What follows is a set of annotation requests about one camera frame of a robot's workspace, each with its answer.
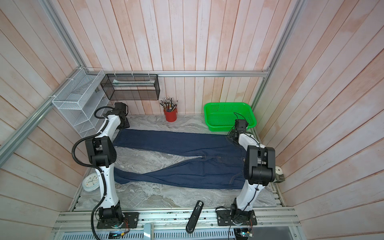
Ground dark blue denim trousers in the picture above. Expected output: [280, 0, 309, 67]
[112, 128, 250, 190]

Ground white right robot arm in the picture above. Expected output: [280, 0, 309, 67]
[230, 119, 276, 225]

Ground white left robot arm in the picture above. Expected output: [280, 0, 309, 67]
[86, 102, 130, 228]

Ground green plastic basket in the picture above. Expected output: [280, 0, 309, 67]
[204, 103, 257, 132]

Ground red metal pencil bucket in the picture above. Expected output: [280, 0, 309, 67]
[164, 109, 178, 123]

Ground white round clock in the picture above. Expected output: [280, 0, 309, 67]
[82, 173, 100, 192]

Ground black wire mesh basket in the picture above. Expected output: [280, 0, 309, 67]
[101, 74, 160, 101]

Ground black corrugated cable conduit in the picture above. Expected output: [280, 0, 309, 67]
[71, 105, 116, 240]

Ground white wire mesh shelf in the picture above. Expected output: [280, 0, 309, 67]
[53, 68, 112, 138]

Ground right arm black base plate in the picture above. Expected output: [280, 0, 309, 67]
[216, 209, 258, 226]

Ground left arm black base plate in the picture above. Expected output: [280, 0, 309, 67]
[97, 212, 139, 229]

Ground aluminium frame rail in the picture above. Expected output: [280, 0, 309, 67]
[1, 1, 307, 166]

